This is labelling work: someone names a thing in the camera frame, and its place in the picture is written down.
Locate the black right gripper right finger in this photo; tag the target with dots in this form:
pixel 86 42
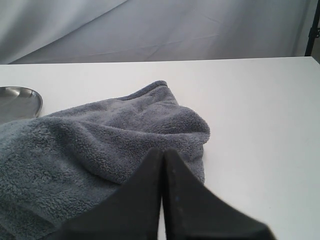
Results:
pixel 192 212

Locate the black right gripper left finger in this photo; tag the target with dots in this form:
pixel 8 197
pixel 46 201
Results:
pixel 131 213

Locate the grey fluffy towel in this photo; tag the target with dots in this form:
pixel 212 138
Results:
pixel 57 166

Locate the round stainless steel plate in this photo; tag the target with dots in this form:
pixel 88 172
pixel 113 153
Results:
pixel 17 103

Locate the white backdrop curtain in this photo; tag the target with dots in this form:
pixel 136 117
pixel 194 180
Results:
pixel 91 31

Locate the black stand pole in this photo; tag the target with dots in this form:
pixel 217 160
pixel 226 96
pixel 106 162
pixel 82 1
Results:
pixel 314 31

